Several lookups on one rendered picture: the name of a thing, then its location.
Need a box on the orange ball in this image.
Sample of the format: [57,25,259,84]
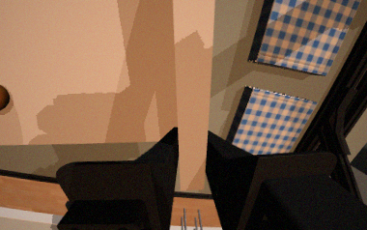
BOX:
[0,85,10,110]

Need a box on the peach serving tray with black handled ends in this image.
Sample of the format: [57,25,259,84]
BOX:
[0,0,215,191]

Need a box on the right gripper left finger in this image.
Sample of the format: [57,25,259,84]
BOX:
[56,127,179,230]

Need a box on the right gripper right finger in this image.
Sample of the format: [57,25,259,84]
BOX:
[206,130,337,230]

